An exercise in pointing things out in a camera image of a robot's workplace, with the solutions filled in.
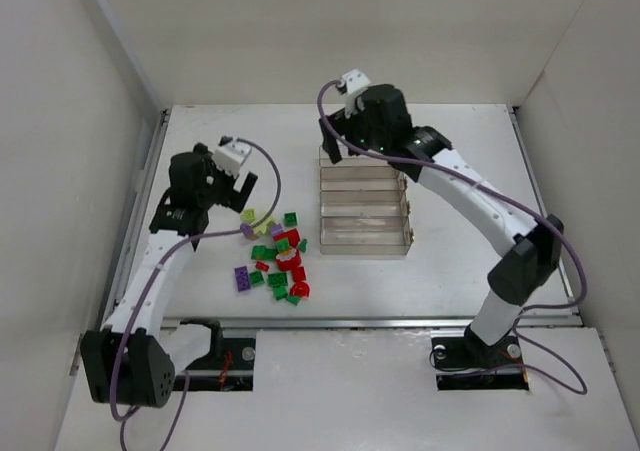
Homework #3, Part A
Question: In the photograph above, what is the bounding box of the lime lego square brick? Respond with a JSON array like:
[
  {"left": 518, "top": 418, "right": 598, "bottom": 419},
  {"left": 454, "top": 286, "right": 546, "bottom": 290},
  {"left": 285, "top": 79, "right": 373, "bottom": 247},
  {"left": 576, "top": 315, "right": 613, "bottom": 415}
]
[{"left": 240, "top": 208, "right": 256, "bottom": 224}]

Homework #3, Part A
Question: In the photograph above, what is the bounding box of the purple lego plate brick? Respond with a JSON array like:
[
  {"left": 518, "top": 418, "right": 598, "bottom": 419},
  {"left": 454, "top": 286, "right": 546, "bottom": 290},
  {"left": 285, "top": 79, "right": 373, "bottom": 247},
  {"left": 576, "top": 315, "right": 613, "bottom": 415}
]
[{"left": 240, "top": 223, "right": 254, "bottom": 240}]

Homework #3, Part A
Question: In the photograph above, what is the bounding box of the lime lego slope brick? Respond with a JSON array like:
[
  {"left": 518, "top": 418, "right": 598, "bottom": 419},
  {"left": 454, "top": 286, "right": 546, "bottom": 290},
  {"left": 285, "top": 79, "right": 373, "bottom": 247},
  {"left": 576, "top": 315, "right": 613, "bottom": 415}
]
[{"left": 251, "top": 214, "right": 277, "bottom": 236}]

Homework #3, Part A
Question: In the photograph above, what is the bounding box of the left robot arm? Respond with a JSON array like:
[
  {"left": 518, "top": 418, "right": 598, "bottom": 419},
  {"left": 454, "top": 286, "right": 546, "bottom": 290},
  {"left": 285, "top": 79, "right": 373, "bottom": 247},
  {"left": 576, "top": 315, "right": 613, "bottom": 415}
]
[{"left": 80, "top": 137, "right": 257, "bottom": 408}]

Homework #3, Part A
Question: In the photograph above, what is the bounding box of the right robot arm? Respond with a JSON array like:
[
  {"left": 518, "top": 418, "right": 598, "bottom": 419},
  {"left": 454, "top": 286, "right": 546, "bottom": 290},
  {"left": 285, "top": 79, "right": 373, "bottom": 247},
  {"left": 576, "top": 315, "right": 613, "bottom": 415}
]
[{"left": 319, "top": 79, "right": 564, "bottom": 362}]

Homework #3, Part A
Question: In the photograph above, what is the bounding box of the purple lego round brick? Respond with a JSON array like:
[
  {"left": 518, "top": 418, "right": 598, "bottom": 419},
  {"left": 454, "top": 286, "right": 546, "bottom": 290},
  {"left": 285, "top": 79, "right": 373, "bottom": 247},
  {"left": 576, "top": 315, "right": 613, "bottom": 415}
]
[{"left": 270, "top": 224, "right": 283, "bottom": 236}]

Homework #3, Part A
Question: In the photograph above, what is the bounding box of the green lego square brick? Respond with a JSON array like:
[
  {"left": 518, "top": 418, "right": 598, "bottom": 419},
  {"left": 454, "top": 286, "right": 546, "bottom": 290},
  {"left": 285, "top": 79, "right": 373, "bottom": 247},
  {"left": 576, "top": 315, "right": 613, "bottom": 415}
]
[{"left": 283, "top": 212, "right": 298, "bottom": 227}]

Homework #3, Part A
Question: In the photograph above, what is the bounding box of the green lego brick left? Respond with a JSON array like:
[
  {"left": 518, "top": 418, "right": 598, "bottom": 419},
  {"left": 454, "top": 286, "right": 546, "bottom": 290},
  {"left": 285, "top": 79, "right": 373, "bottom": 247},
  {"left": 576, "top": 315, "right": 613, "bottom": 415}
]
[{"left": 251, "top": 245, "right": 278, "bottom": 261}]

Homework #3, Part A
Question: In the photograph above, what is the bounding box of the green lego on red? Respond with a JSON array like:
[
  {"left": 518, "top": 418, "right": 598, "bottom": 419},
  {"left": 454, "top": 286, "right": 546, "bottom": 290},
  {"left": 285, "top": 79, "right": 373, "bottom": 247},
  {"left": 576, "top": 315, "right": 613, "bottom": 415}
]
[{"left": 276, "top": 238, "right": 291, "bottom": 253}]

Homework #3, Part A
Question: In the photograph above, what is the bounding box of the red lego block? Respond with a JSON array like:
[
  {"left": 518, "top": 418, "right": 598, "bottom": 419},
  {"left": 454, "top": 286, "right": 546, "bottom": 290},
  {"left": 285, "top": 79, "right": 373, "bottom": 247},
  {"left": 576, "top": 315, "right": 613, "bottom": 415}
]
[{"left": 273, "top": 228, "right": 301, "bottom": 248}]

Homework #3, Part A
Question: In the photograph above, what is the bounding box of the clear compartment organizer tray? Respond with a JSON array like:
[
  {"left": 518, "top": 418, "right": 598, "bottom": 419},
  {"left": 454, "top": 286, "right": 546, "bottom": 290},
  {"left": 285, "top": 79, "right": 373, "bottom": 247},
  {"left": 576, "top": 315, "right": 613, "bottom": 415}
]
[{"left": 318, "top": 147, "right": 414, "bottom": 258}]

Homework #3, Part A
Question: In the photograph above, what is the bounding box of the purple lego long plate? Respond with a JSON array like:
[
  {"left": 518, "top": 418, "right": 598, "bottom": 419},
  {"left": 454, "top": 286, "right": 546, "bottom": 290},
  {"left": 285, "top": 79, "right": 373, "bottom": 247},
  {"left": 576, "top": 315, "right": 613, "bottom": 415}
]
[{"left": 234, "top": 266, "right": 252, "bottom": 292}]

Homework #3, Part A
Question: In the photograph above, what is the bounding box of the green lego brick lower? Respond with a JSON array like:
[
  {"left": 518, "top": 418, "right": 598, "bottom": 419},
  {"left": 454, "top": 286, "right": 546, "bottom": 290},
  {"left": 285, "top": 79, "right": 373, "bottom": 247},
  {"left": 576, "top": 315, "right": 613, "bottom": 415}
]
[{"left": 267, "top": 272, "right": 289, "bottom": 288}]

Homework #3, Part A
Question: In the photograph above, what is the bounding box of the red lego small brick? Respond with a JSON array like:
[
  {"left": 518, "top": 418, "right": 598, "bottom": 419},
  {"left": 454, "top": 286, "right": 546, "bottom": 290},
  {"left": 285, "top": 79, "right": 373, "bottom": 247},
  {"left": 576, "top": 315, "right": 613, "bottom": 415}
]
[{"left": 291, "top": 266, "right": 307, "bottom": 282}]

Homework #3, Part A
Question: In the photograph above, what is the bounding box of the red lego arch piece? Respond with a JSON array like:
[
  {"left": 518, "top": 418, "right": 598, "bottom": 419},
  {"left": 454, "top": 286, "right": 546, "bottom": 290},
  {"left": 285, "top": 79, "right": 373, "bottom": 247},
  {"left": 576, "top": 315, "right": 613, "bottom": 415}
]
[{"left": 289, "top": 281, "right": 311, "bottom": 298}]

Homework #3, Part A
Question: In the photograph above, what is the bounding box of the green lego small bottom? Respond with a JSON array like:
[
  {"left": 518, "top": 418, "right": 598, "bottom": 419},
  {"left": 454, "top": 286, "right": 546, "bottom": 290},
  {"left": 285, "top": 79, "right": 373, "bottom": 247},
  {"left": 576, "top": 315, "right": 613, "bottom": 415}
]
[{"left": 285, "top": 295, "right": 301, "bottom": 306}]

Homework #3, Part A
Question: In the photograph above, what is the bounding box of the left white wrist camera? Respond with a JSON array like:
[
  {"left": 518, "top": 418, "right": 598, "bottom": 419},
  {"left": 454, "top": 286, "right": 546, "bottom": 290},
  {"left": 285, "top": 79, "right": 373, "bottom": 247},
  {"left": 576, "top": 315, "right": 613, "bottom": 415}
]
[{"left": 212, "top": 136, "right": 252, "bottom": 178}]

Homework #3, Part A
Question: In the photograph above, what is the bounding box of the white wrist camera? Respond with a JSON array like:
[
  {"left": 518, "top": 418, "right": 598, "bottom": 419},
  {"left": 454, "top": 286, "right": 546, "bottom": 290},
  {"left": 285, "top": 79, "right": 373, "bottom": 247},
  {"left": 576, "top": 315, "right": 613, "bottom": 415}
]
[
  {"left": 212, "top": 136, "right": 252, "bottom": 178},
  {"left": 336, "top": 69, "right": 371, "bottom": 117}
]

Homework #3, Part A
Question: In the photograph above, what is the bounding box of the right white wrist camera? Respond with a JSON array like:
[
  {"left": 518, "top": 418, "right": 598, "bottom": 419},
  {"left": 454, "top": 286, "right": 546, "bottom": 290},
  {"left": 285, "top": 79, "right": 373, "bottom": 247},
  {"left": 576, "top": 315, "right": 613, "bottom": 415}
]
[{"left": 336, "top": 69, "right": 371, "bottom": 117}]

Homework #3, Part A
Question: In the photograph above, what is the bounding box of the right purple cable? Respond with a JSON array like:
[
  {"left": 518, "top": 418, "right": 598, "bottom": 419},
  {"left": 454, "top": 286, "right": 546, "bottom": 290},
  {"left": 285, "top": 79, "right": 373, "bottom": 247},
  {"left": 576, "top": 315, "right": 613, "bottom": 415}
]
[{"left": 317, "top": 79, "right": 589, "bottom": 397}]

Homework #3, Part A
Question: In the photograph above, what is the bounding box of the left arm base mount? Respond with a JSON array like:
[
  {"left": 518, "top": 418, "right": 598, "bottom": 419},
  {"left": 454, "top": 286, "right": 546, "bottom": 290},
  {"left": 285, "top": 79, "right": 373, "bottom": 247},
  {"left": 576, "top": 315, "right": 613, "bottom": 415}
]
[{"left": 160, "top": 326, "right": 256, "bottom": 392}]

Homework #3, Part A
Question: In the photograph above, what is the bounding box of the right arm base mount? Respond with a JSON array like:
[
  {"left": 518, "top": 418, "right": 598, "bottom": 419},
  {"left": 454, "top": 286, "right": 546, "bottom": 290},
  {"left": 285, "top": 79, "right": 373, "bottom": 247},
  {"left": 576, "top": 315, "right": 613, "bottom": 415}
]
[{"left": 429, "top": 335, "right": 529, "bottom": 391}]

